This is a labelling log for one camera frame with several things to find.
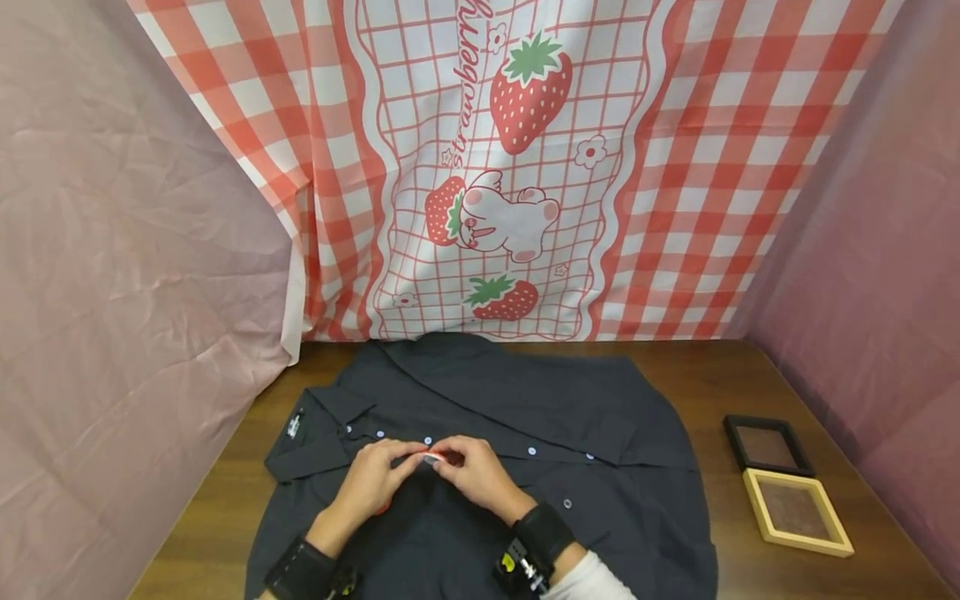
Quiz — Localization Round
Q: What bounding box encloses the light wood square picture frame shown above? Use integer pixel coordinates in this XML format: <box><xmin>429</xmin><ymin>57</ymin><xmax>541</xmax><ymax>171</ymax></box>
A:
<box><xmin>742</xmin><ymin>467</ymin><xmax>856</xmax><ymax>558</ymax></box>

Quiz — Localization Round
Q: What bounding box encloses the person's right hand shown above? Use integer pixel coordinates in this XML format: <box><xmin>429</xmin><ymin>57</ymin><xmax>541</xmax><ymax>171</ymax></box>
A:
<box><xmin>433</xmin><ymin>434</ymin><xmax>540</xmax><ymax>528</ymax></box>

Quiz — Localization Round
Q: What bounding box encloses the dark grey button shirt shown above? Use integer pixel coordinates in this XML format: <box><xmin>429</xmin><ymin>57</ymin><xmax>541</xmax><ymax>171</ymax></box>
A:
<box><xmin>245</xmin><ymin>332</ymin><xmax>719</xmax><ymax>600</ymax></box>

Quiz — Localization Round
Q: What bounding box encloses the black wrist band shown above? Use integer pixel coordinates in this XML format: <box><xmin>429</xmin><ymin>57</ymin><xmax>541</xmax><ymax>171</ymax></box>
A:
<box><xmin>263</xmin><ymin>536</ymin><xmax>363</xmax><ymax>600</ymax></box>
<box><xmin>492</xmin><ymin>502</ymin><xmax>578</xmax><ymax>598</ymax></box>

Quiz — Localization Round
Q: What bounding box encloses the person's right forearm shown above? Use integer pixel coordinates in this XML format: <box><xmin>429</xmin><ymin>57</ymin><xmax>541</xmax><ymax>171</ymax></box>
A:
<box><xmin>538</xmin><ymin>542</ymin><xmax>639</xmax><ymax>600</ymax></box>

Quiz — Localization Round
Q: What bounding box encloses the person's left hand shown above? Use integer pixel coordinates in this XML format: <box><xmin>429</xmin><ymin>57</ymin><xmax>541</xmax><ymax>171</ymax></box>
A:
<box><xmin>307</xmin><ymin>438</ymin><xmax>432</xmax><ymax>558</ymax></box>

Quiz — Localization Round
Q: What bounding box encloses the black square picture frame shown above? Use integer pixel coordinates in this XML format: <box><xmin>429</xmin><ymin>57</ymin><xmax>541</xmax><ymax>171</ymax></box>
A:
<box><xmin>722</xmin><ymin>414</ymin><xmax>817</xmax><ymax>478</ymax></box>

